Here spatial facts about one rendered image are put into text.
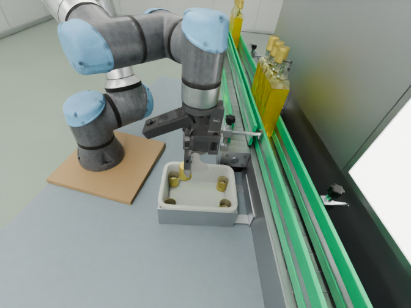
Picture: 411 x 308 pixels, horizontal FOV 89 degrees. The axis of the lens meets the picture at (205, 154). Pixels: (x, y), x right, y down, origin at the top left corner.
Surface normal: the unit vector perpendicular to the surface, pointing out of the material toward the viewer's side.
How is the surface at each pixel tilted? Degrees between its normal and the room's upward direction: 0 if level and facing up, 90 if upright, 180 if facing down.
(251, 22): 90
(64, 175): 2
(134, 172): 2
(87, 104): 9
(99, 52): 84
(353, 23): 90
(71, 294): 0
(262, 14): 90
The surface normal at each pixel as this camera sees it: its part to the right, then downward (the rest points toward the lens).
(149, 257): 0.11, -0.73
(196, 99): -0.15, 0.67
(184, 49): -0.74, 0.37
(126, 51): 0.69, 0.57
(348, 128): -0.99, -0.07
